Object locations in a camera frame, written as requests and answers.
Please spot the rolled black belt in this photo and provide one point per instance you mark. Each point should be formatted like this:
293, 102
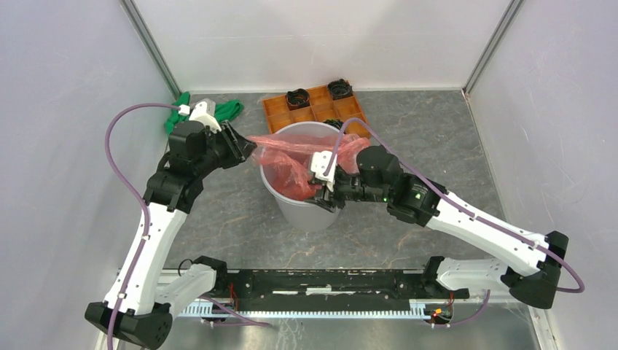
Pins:
340, 89
297, 99

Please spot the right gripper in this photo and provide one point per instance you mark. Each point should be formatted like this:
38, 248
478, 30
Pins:
326, 200

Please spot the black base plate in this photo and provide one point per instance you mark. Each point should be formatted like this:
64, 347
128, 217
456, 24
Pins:
329, 290

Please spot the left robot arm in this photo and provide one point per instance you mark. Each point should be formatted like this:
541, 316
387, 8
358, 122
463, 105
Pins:
134, 310

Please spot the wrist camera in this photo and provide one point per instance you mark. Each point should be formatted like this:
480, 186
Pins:
202, 112
322, 169

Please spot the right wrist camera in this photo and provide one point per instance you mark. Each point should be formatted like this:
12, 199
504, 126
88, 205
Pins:
322, 169

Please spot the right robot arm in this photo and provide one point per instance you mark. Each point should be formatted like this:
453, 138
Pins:
526, 264

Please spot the rolled black belt left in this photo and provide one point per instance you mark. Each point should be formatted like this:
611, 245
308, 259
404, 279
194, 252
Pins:
297, 99

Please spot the rolled black belt right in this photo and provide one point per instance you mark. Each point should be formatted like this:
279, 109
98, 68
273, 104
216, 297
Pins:
340, 89

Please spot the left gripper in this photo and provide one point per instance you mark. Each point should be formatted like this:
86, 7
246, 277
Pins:
239, 149

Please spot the green cloth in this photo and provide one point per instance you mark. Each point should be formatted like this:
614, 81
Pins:
226, 111

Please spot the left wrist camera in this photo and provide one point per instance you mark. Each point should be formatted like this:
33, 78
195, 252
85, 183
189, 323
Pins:
202, 112

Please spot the red plastic trash bag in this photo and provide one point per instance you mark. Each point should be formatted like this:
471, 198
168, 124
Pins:
284, 160

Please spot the grey trash bin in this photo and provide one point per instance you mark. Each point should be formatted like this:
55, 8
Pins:
303, 216

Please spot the orange compartment tray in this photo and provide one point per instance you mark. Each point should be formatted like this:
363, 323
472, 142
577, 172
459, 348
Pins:
322, 107

